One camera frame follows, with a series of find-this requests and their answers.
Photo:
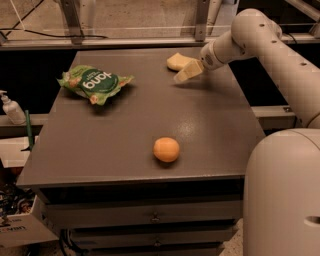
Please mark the green stick tool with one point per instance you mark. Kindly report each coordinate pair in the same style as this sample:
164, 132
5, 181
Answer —
30, 136

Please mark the yellow sponge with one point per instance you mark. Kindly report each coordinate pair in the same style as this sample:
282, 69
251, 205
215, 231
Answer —
179, 62

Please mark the white pump bottle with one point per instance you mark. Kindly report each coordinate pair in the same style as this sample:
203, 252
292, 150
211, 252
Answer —
12, 109

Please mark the orange ball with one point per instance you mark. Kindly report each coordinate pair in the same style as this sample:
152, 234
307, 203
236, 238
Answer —
166, 149

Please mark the grey drawer cabinet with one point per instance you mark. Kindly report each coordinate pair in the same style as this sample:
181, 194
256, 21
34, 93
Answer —
95, 171

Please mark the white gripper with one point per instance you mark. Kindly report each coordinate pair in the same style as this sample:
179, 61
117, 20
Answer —
207, 59

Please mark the white cardboard box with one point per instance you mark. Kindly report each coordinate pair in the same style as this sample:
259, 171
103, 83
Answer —
30, 224

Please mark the green snack bag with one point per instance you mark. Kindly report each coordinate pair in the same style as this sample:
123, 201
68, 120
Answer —
93, 83

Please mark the metal frame rail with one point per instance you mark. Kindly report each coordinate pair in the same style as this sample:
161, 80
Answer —
88, 24

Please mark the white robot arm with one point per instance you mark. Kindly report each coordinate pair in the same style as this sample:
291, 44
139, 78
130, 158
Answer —
281, 200

